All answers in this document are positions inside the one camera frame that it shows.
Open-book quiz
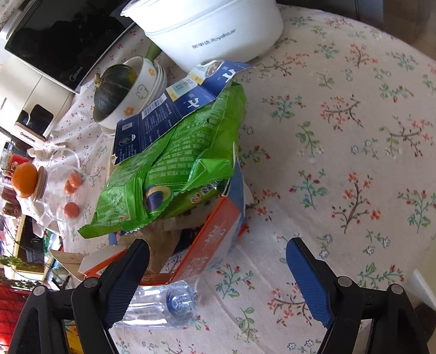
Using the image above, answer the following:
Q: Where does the dark green pumpkin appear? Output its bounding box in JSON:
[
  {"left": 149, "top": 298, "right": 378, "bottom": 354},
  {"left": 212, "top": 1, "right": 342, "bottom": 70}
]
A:
[{"left": 93, "top": 64, "right": 137, "bottom": 122}]

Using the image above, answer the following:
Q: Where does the black microwave oven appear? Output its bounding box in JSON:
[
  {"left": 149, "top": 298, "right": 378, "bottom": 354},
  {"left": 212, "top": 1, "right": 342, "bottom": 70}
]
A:
[{"left": 1, "top": 0, "right": 134, "bottom": 92}]

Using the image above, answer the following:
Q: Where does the crushed clear plastic bottle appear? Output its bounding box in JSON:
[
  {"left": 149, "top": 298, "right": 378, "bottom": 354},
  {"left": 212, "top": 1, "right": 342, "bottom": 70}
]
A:
[{"left": 114, "top": 280, "right": 198, "bottom": 329}]

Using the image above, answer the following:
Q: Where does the small tangerine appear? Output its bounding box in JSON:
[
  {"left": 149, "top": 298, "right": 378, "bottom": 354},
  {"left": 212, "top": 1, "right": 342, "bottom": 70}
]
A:
[
  {"left": 68, "top": 172, "right": 83, "bottom": 189},
  {"left": 63, "top": 181, "right": 76, "bottom": 195},
  {"left": 63, "top": 202, "right": 81, "bottom": 220}
]

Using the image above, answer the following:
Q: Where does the green snack bag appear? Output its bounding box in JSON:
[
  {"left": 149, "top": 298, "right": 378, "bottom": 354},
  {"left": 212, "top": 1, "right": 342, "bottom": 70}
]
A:
[{"left": 79, "top": 83, "right": 247, "bottom": 239}]

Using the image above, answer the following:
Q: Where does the white flower-print bowl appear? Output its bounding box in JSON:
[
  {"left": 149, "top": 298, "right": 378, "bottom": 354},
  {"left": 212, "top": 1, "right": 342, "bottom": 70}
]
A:
[{"left": 93, "top": 56, "right": 158, "bottom": 130}]

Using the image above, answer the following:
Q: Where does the glass jar with wooden lid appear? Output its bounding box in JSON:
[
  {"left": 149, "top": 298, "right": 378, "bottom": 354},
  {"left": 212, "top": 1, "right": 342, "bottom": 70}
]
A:
[{"left": 31, "top": 148, "right": 88, "bottom": 226}]

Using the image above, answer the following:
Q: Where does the blue milk carton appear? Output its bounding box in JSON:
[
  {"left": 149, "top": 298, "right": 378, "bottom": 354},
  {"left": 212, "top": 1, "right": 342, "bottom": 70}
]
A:
[{"left": 112, "top": 60, "right": 250, "bottom": 165}]

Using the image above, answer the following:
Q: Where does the white electric cooking pot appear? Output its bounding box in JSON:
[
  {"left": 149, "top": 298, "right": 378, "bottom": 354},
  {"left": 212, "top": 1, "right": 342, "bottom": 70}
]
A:
[{"left": 121, "top": 0, "right": 284, "bottom": 72}]

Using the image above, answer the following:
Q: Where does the large orange fruit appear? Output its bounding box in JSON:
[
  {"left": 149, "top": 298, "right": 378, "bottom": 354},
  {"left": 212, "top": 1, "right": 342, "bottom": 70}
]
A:
[{"left": 11, "top": 162, "right": 38, "bottom": 199}]

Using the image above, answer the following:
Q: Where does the orange white carton box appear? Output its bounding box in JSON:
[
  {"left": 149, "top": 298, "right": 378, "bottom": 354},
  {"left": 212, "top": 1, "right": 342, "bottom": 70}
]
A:
[{"left": 49, "top": 163, "right": 249, "bottom": 286}]

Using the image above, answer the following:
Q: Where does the floral tablecloth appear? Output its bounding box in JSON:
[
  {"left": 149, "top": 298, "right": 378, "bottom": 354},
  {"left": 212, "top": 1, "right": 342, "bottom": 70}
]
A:
[{"left": 111, "top": 7, "right": 435, "bottom": 353}]

